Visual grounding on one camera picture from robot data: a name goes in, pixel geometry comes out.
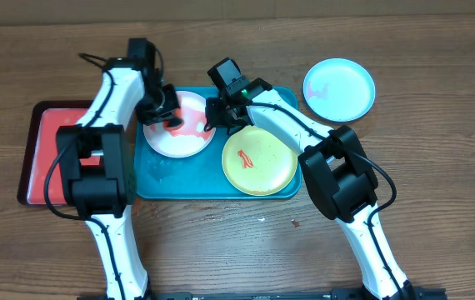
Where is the white plate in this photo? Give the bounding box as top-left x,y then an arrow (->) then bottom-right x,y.
142,91 -> 215,158

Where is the yellow green plate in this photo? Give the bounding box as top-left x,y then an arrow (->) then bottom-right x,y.
222,126 -> 298,197

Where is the light blue plate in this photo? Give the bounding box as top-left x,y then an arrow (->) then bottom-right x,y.
302,58 -> 376,123

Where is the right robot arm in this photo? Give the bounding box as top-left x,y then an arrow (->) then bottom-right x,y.
205,57 -> 417,299

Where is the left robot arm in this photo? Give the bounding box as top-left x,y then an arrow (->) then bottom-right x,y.
46,38 -> 183,300

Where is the teal plastic tray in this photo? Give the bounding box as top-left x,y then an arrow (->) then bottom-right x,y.
134,87 -> 302,200

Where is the dark red sponge tray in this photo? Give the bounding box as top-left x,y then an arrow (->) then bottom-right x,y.
17,100 -> 92,206

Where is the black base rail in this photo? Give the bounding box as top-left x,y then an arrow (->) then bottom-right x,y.
77,287 -> 448,300

